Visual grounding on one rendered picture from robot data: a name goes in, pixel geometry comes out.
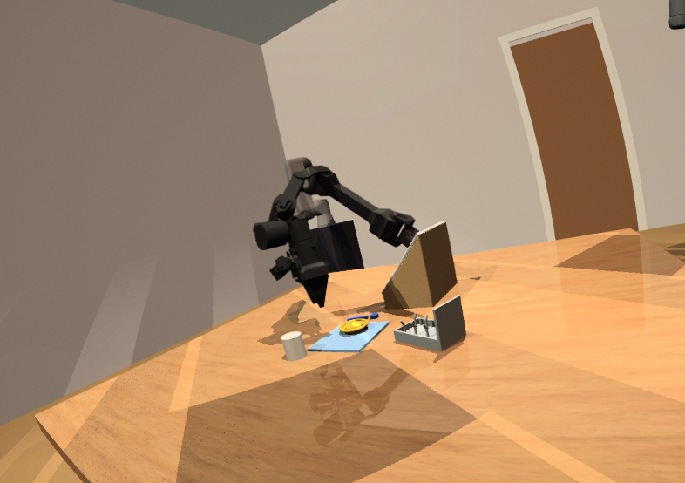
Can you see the light blue square mat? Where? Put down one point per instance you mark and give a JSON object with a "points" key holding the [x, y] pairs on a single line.
{"points": [[338, 341]]}

